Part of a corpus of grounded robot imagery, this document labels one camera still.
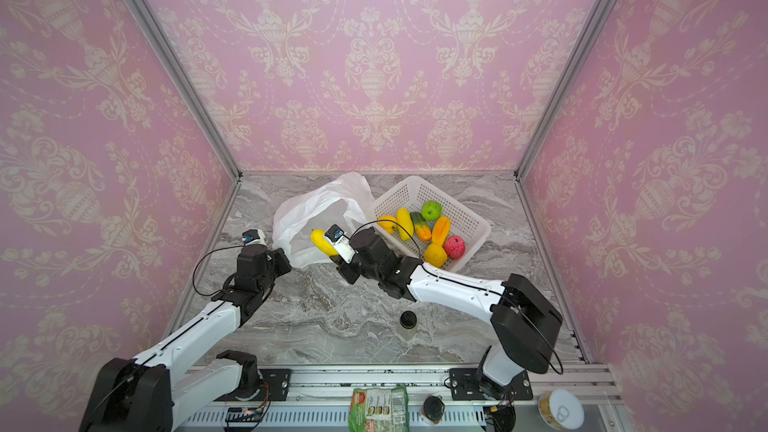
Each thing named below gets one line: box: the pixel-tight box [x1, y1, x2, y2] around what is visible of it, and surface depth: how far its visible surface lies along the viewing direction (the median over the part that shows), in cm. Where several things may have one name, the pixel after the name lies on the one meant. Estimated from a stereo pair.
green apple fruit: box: [421, 200, 443, 221], surface depth 102 cm
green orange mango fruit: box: [410, 212, 432, 242], surface depth 102 cm
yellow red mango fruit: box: [432, 216, 451, 247], surface depth 101 cm
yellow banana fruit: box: [310, 229, 338, 257], surface depth 77 cm
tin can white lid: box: [538, 388, 585, 431], surface depth 68 cm
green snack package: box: [348, 385, 410, 432], surface depth 71 cm
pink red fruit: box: [444, 235, 466, 260], surface depth 96 cm
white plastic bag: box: [272, 172, 375, 268], surface depth 83 cm
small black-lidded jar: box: [399, 310, 417, 341], surface depth 76 cm
